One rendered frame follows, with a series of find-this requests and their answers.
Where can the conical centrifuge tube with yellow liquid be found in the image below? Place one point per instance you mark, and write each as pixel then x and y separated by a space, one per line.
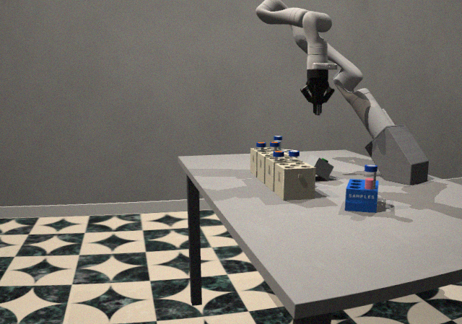
pixel 274 146
pixel 278 156

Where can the blue sample tube rack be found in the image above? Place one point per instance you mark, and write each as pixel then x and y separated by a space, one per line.
pixel 360 199

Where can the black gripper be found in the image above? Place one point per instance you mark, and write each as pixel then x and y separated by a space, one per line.
pixel 317 84

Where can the conical tube with orange liquid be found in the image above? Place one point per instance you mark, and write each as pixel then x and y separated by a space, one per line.
pixel 261 146

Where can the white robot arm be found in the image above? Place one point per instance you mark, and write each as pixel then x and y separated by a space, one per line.
pixel 319 53

